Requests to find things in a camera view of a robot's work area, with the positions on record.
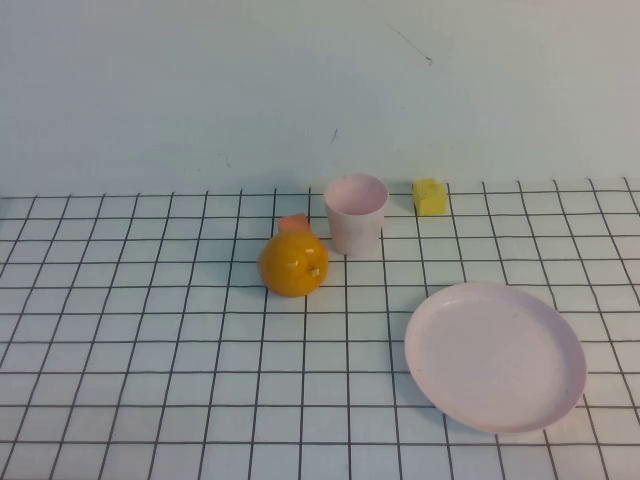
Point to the pink plastic cup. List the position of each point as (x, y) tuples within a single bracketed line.
[(354, 230)]

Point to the pink round plate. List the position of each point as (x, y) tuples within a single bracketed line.
[(492, 357)]

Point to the small orange block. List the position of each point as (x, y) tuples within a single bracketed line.
[(292, 222)]

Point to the orange citrus fruit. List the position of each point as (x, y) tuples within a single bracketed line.
[(290, 265)]

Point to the yellow cube block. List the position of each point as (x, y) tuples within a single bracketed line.
[(431, 199)]

